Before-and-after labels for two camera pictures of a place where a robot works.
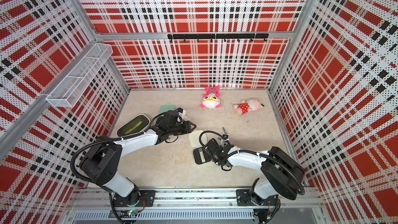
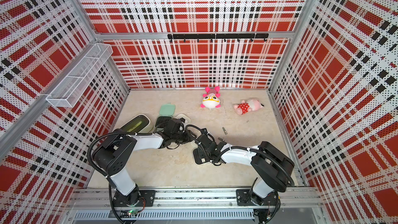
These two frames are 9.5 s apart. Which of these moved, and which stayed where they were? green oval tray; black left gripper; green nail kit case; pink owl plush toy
Moved: black left gripper
Stayed: pink owl plush toy; green nail kit case; green oval tray
